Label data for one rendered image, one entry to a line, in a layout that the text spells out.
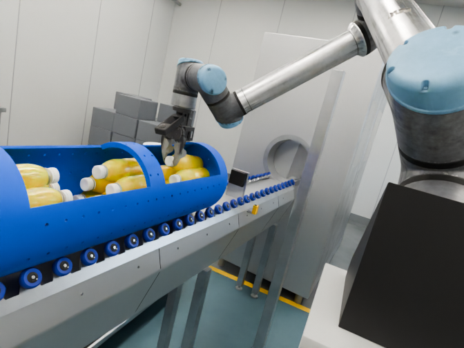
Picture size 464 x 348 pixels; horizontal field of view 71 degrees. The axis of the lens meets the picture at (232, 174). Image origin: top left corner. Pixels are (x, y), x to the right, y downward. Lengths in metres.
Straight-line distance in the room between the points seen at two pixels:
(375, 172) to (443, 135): 5.02
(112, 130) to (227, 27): 2.88
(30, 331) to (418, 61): 0.91
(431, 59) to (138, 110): 4.11
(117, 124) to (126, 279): 3.82
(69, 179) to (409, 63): 0.93
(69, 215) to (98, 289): 0.28
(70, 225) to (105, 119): 4.12
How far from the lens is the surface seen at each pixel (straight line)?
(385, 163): 5.62
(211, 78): 1.06
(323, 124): 1.76
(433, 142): 0.64
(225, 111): 1.12
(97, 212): 0.83
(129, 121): 4.60
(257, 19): 6.20
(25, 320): 0.88
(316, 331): 0.60
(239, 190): 1.78
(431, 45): 0.64
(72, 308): 0.94
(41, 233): 0.76
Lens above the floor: 1.42
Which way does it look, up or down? 12 degrees down
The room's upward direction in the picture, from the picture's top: 14 degrees clockwise
